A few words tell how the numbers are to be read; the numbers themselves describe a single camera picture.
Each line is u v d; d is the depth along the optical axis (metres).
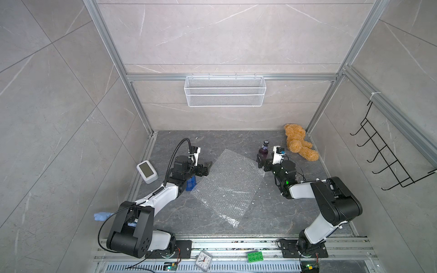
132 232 0.42
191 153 0.75
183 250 0.73
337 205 0.47
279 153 0.78
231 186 0.93
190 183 0.88
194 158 0.75
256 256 0.69
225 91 1.01
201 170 0.78
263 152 0.92
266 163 0.82
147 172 0.95
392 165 0.63
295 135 1.07
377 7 0.68
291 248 0.73
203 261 0.69
